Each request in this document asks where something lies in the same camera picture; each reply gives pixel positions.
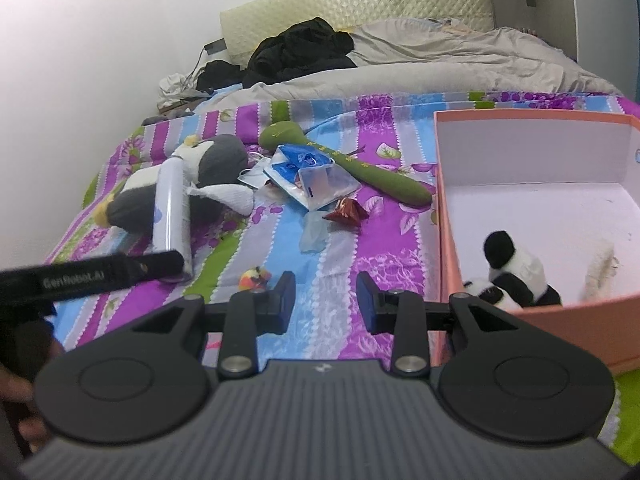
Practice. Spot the pink cardboard box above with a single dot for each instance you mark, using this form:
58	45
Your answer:
525	210

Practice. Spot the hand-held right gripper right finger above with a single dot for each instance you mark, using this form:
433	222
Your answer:
365	305

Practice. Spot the white fluffy plush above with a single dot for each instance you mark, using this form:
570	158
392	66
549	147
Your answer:
600	270

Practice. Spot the long green plush toy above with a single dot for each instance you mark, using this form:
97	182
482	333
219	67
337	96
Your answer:
380	175

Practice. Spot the blue plastic packet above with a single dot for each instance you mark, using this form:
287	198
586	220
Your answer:
305	167

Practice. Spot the white spray can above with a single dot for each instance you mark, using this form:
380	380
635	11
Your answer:
170	210

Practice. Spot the panda plush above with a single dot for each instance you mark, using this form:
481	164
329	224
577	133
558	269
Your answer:
520	272

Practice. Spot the small orange ball toy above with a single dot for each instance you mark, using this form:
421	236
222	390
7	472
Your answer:
254	279

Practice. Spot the grey blanket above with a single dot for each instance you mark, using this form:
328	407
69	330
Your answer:
425	67

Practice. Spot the black charger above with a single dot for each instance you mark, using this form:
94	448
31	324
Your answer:
215	47

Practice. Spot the cream quilted headboard cushion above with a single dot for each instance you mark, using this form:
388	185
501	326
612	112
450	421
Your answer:
360	2

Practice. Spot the clear plastic bag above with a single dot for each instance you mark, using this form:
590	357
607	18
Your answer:
314	235

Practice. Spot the red foil packet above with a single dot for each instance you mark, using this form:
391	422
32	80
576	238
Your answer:
346	212

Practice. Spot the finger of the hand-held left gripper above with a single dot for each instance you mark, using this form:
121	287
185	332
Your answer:
160	264

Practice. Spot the crumpled white cloth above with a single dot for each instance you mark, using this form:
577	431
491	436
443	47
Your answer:
175	87

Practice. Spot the black cloth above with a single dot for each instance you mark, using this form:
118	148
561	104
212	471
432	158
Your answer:
217	74

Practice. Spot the white wardrobe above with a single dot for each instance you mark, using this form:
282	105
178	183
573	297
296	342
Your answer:
550	5

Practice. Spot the black jacket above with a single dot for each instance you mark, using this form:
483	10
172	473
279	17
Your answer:
295	52

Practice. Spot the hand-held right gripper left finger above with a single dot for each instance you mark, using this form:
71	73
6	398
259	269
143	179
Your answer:
287	302

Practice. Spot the person's left hand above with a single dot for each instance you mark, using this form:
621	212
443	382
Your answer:
12	385

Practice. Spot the striped floral bed sheet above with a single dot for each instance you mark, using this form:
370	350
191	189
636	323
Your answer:
350	255

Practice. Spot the grey white penguin plush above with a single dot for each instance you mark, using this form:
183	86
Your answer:
220	160

